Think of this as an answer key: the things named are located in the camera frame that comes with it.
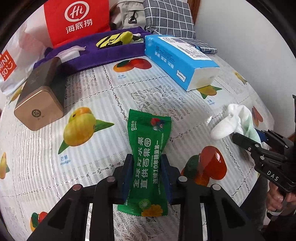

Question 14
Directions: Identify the green snack packet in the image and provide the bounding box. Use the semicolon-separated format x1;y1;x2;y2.
117;109;171;217

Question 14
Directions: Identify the yellow adidas pouch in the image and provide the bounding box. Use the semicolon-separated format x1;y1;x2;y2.
95;31;133;49

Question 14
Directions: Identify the person's right hand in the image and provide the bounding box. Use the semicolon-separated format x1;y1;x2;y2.
266;182;296;215

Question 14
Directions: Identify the fruit print tablecloth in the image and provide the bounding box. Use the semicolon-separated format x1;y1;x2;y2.
1;55;274;240

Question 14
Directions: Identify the gold and black box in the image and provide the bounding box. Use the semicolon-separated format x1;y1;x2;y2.
14;57;66;131

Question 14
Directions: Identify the blue tissue pack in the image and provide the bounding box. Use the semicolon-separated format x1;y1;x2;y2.
145;35;220;92

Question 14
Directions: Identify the purple towel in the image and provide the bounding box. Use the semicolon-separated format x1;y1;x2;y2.
33;29;145;75

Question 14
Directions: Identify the grey checked cushion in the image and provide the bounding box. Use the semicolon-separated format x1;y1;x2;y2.
143;0;217;54

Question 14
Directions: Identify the white plastic shopping bag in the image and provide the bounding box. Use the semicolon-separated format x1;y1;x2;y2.
0;21;54;96

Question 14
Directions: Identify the red Hi paper bag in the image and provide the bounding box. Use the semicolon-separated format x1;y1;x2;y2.
44;0;110;48

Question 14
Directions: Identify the beige canvas bag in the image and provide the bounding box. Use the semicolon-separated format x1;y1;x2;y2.
109;0;146;30

